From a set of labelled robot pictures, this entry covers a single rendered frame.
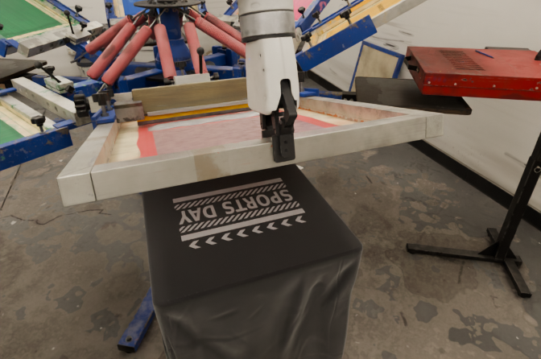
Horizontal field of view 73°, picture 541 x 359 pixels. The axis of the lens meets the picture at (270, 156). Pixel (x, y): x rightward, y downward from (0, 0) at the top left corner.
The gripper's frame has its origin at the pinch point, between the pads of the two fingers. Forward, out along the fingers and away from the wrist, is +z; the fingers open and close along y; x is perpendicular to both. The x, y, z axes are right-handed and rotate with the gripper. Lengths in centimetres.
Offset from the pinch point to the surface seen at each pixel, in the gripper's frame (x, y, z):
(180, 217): -14.0, -35.2, 22.4
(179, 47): 3, -133, -22
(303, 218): 13.6, -25.2, 25.2
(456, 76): 95, -61, 0
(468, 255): 137, -89, 102
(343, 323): 20, -19, 53
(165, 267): -19.2, -20.7, 26.5
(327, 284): 14.3, -15.7, 37.8
